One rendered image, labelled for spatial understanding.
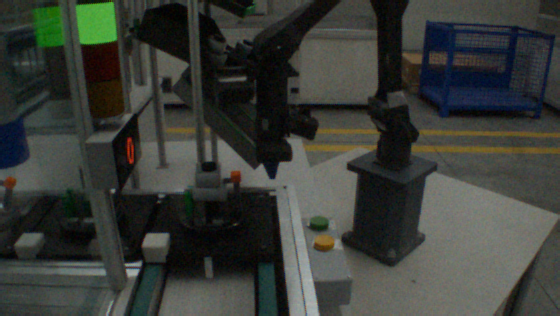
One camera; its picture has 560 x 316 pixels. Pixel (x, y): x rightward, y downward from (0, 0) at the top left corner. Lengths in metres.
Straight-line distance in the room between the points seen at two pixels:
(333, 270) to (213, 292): 0.22
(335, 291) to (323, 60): 4.18
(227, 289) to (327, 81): 4.21
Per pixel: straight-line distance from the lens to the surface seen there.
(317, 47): 4.81
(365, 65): 4.91
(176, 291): 0.82
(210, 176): 0.83
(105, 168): 0.60
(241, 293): 0.80
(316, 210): 1.16
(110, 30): 0.60
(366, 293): 0.90
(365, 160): 0.96
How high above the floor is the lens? 1.43
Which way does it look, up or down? 23 degrees down
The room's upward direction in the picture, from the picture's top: straight up
